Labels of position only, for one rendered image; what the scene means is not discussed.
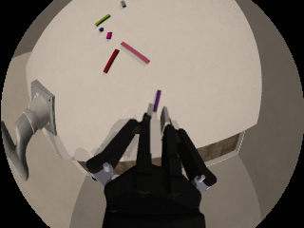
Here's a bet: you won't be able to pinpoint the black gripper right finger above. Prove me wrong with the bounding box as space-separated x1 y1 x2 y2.
161 106 217 197

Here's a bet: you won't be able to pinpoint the pink rod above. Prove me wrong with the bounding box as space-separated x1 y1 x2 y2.
121 41 150 64

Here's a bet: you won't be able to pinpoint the lime green rod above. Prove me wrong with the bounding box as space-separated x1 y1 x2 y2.
95 14 110 27

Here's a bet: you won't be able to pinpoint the purple rod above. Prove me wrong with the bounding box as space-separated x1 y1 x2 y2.
153 90 162 112

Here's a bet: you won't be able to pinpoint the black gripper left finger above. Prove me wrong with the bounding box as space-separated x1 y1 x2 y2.
86 103 153 195

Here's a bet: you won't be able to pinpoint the dark red rod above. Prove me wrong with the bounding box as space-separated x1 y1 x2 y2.
104 49 119 73

